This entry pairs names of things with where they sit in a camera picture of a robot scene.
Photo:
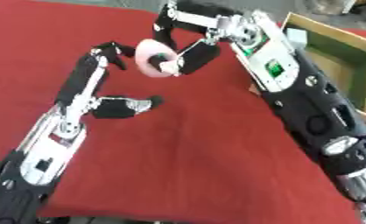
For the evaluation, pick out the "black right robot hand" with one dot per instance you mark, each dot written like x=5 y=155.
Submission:
x=196 y=55

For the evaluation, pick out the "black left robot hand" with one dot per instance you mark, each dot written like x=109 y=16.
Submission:
x=81 y=76

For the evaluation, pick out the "pink round toy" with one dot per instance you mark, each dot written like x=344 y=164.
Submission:
x=149 y=57

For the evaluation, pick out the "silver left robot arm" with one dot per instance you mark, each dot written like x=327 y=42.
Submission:
x=35 y=157

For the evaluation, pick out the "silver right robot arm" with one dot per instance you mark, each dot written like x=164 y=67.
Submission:
x=308 y=108

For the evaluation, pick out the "tan cardboard box green inside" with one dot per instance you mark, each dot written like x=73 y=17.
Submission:
x=339 y=58

